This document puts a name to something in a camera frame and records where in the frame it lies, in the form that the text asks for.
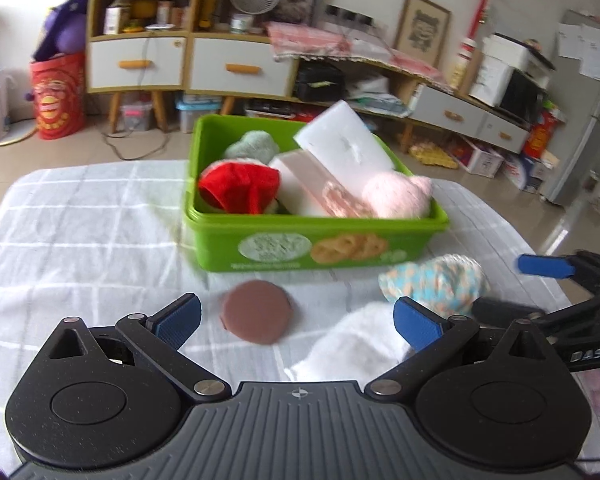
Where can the purple plush toy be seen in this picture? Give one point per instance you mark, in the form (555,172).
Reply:
(67,30)

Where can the silver fridge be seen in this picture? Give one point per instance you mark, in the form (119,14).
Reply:
(585,110)

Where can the black case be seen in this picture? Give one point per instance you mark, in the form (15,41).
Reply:
(320,80)

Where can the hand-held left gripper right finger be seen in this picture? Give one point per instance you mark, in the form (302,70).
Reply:
(417,324)

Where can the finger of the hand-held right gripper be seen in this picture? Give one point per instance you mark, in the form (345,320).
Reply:
(542,265)
(500,310)

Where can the red printed bucket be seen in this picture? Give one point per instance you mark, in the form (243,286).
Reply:
(57,100)

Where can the brown round pad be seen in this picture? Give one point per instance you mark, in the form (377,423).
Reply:
(255,310)

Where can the red blue carton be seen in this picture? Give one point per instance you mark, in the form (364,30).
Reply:
(542,135)

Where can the white foam block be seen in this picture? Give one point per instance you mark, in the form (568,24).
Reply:
(345,145)

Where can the red hanging decoration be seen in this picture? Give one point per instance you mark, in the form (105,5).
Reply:
(472,40)

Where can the framed cross-stitch picture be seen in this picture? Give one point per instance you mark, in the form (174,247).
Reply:
(422,27)

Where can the pink fluffy plush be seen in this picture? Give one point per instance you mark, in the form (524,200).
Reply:
(395,195)

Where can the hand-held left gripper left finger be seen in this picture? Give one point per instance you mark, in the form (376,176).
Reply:
(180,320)

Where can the red knitted hat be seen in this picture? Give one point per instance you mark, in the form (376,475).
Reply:
(235,185)

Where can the small clear storage box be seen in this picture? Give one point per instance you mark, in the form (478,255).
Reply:
(136,117)

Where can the white boxes on microwave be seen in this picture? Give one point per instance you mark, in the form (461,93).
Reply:
(500,60)

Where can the grey checkered blanket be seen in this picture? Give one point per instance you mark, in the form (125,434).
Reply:
(80,260)

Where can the wooden cabinet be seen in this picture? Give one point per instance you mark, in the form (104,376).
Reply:
(190,35)

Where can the pink tablecloth with fringe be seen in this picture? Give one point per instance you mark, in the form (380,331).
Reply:
(330,45)

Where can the green plastic box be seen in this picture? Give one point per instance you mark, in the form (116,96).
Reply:
(215,240)

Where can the multicoloured knitted item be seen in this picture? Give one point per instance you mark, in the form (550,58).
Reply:
(440,280)

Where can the white crate red contents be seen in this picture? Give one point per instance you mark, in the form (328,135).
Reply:
(480,157)

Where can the clear box blue lid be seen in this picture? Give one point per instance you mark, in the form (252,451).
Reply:
(197,115)

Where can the white cloth bundle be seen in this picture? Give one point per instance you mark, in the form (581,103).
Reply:
(350,345)

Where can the white green jar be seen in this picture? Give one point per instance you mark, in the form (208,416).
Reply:
(241,24)

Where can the green fluffy plush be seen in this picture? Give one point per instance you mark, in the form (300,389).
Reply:
(252,145)

